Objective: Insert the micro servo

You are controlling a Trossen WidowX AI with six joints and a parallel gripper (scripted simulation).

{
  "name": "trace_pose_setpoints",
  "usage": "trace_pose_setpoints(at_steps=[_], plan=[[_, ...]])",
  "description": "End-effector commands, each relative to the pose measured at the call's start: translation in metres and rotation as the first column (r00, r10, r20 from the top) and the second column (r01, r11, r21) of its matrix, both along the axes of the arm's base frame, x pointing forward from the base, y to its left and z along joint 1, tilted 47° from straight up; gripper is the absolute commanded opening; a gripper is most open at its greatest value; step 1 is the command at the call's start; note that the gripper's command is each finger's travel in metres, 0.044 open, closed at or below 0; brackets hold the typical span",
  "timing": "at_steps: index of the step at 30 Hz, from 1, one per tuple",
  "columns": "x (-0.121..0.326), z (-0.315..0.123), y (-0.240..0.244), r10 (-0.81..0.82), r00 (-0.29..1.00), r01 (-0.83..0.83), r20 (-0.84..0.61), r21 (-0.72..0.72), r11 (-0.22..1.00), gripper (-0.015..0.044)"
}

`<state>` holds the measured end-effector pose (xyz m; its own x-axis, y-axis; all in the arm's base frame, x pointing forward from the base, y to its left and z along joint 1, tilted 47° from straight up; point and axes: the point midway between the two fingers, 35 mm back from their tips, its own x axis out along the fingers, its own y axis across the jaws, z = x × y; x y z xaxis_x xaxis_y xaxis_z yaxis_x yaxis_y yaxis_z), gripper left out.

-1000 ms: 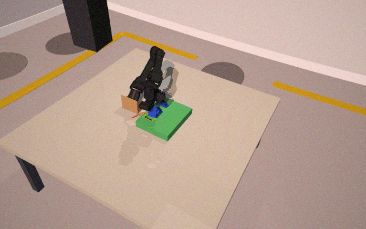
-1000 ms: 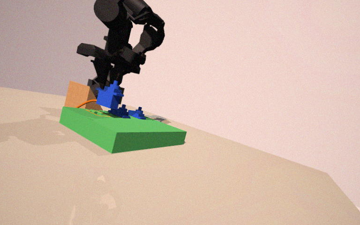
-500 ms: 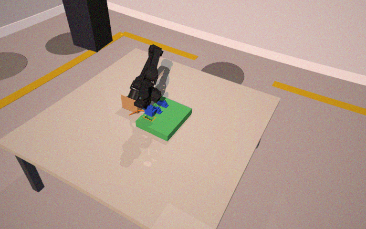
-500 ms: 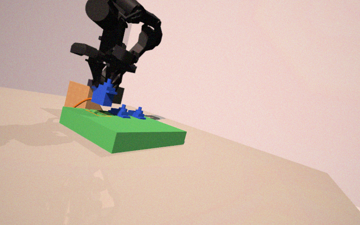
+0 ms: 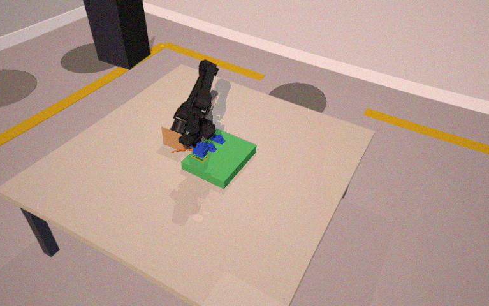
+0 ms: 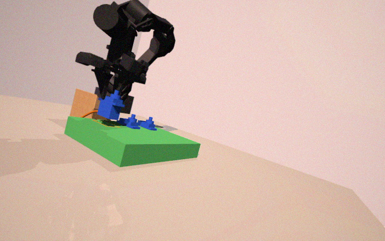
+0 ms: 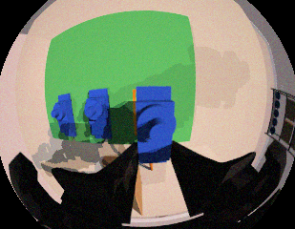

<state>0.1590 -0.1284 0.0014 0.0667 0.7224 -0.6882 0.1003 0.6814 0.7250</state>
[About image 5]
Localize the green flat slab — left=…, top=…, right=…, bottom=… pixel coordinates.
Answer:
left=181, top=129, right=256, bottom=189

